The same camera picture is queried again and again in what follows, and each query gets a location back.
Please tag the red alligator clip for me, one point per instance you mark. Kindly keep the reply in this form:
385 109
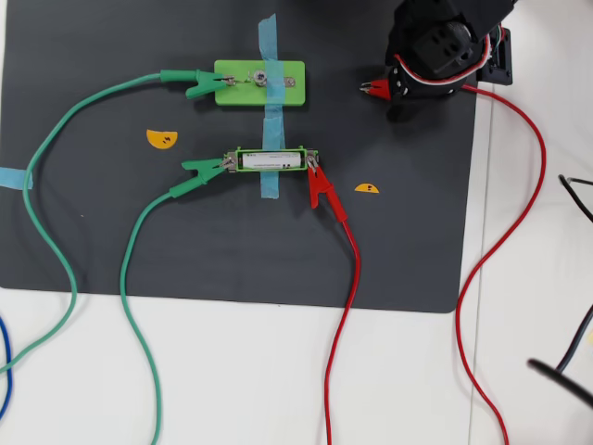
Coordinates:
381 87
319 185

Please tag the white AA battery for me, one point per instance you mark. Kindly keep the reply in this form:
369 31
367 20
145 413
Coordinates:
273 160

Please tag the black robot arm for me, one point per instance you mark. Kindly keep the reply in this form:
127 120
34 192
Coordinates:
445 41

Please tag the green bulb holder block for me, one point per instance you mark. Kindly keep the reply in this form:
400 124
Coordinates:
241 95

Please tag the green battery holder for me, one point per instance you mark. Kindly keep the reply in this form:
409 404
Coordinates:
239 154

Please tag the green alligator clip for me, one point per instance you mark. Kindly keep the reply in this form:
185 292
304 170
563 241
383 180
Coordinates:
199 81
204 169

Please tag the orange semicircle paper sticker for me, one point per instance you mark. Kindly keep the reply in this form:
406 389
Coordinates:
162 140
363 189

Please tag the small glass light bulb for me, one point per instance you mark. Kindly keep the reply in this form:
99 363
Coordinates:
259 77

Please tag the dark grey work mat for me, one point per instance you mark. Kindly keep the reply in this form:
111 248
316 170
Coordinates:
231 255

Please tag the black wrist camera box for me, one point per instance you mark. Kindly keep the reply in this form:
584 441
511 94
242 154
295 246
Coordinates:
502 69

